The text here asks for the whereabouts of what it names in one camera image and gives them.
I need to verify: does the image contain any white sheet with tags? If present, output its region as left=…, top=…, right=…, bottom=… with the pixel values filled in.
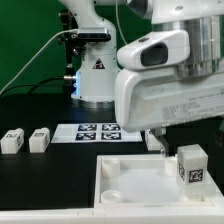
left=52, top=123, right=142, bottom=143

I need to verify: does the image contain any white cable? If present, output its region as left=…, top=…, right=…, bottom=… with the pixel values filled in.
left=0, top=0, right=129, bottom=98

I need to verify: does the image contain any white square table top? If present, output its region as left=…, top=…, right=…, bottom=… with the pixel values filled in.
left=94, top=154, right=224, bottom=208

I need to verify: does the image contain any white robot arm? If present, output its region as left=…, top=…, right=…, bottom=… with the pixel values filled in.
left=60, top=0, right=224, bottom=132

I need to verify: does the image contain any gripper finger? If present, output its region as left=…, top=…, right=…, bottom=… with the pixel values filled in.
left=150, top=128, right=169, bottom=157

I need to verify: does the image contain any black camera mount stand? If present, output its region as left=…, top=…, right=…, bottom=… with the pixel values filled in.
left=57, top=9, right=85, bottom=94

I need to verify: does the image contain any grey camera on stand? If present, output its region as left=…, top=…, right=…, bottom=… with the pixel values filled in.
left=77, top=28, right=111, bottom=42

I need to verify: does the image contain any black cable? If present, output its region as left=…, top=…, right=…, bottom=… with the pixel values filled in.
left=0, top=77, right=75, bottom=100

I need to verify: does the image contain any white L-shaped obstacle fence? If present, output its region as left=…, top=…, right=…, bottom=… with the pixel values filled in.
left=0, top=173, right=224, bottom=224

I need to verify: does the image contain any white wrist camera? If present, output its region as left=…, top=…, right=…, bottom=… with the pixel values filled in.
left=117, top=30, right=190, bottom=71

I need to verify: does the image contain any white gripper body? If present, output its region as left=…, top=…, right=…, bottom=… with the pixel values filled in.
left=115, top=66, right=224, bottom=132

